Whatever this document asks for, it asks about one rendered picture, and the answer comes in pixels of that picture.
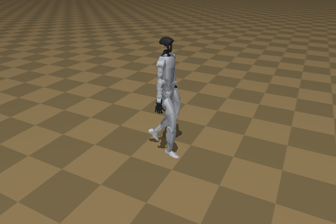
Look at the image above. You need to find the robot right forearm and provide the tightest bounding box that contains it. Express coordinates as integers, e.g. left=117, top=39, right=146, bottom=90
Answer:
left=156, top=80, right=163, bottom=103

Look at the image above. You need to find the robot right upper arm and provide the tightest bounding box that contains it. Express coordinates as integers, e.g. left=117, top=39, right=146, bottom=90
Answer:
left=156, top=59, right=166, bottom=86

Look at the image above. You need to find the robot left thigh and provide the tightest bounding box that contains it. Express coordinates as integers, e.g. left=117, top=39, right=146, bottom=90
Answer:
left=171, top=87, right=181, bottom=118

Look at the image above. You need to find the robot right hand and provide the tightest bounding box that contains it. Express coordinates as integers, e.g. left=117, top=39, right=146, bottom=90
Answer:
left=155, top=99, right=165, bottom=113

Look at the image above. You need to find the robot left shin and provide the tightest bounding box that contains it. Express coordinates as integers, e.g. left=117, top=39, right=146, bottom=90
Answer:
left=154, top=116, right=169, bottom=134

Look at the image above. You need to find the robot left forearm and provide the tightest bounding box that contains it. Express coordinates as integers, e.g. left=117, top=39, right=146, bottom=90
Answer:
left=172, top=75, right=177, bottom=87

